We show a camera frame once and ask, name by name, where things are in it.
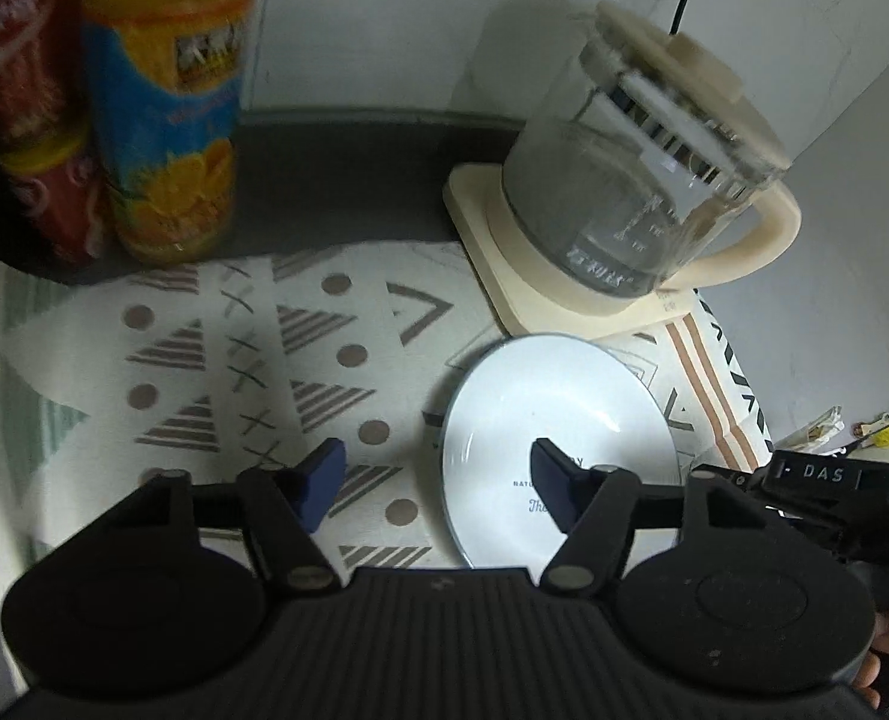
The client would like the white plate blue rim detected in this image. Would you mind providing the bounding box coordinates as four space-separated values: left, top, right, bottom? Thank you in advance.
440 334 678 571

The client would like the glass electric kettle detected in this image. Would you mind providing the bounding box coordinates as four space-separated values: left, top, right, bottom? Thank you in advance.
500 0 801 302

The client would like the orange juice bottle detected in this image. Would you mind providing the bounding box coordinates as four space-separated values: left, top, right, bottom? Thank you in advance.
70 0 262 266

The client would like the red drink can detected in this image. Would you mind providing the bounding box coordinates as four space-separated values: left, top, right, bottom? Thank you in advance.
0 131 113 266
0 0 92 160

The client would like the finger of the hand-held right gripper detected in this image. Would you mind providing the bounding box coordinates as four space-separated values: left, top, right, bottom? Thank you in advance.
714 465 774 502

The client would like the patterned fringed mat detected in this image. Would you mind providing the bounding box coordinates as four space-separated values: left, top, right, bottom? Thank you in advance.
0 240 776 691

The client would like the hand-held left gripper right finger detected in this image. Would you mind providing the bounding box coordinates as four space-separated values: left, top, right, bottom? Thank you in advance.
528 437 749 593

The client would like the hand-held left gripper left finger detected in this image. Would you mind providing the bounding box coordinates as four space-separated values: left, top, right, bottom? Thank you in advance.
118 439 348 593

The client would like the cream kettle base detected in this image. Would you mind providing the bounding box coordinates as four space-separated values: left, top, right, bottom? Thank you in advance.
444 161 704 338

